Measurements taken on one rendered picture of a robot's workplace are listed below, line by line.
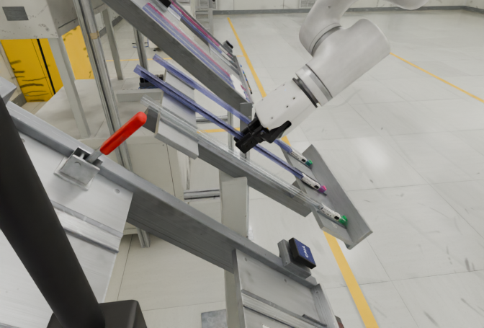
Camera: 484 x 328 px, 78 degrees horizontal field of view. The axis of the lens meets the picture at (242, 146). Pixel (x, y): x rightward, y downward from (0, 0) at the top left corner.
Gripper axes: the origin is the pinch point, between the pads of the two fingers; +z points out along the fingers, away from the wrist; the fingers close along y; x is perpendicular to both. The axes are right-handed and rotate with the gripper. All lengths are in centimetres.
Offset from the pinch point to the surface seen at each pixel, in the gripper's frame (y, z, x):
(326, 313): 28.0, 4.6, 19.2
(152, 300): -24, 85, 47
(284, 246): 19.3, 4.0, 10.4
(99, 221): 28.1, 9.9, -20.2
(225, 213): 0.5, 16.5, 12.2
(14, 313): 38.4, 10.5, -23.8
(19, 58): -249, 157, -69
